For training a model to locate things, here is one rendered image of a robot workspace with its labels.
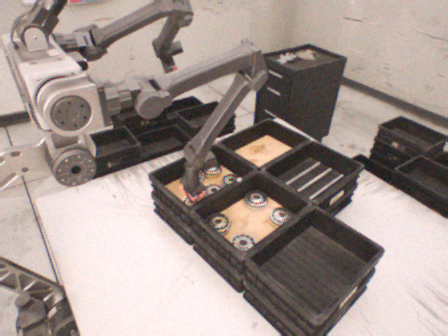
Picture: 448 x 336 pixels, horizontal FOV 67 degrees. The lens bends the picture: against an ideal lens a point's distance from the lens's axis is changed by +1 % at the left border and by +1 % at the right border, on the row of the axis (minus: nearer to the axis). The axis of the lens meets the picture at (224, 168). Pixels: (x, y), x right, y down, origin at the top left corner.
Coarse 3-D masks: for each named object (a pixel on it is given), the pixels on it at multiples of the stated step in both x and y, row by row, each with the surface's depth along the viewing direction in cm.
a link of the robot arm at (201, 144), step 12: (240, 72) 114; (264, 72) 107; (240, 84) 111; (252, 84) 109; (228, 96) 114; (240, 96) 114; (216, 108) 117; (228, 108) 115; (216, 120) 117; (228, 120) 120; (204, 132) 120; (216, 132) 121; (192, 144) 124; (204, 144) 121; (192, 156) 124; (204, 156) 126
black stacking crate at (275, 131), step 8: (256, 128) 185; (264, 128) 191; (272, 128) 190; (280, 128) 185; (240, 136) 179; (248, 136) 184; (256, 136) 189; (264, 136) 194; (272, 136) 193; (280, 136) 188; (288, 136) 183; (296, 136) 179; (224, 144) 173; (232, 144) 177; (240, 144) 182; (248, 144) 187; (288, 144) 186; (296, 144) 181
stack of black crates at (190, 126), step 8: (208, 104) 280; (216, 104) 284; (176, 112) 265; (184, 112) 270; (192, 112) 275; (200, 112) 280; (208, 112) 284; (184, 120) 256; (192, 120) 277; (200, 120) 277; (232, 120) 267; (184, 128) 262; (192, 128) 248; (200, 128) 251; (224, 128) 266; (232, 128) 270; (192, 136) 255
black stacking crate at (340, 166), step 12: (312, 144) 173; (300, 156) 170; (312, 156) 176; (324, 156) 170; (336, 156) 165; (276, 168) 159; (288, 168) 167; (300, 168) 170; (324, 168) 171; (336, 168) 168; (348, 168) 162; (288, 180) 162; (300, 180) 162; (324, 180) 163; (300, 192) 155; (312, 192) 155; (324, 192) 156; (336, 192) 149; (324, 204) 145
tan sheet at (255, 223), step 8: (272, 200) 150; (232, 208) 145; (240, 208) 145; (272, 208) 146; (232, 216) 141; (240, 216) 142; (248, 216) 142; (256, 216) 142; (264, 216) 142; (232, 224) 138; (240, 224) 138; (248, 224) 138; (256, 224) 138; (264, 224) 138; (232, 232) 134; (240, 232) 134; (248, 232) 134; (256, 232) 135; (264, 232) 135; (256, 240) 131
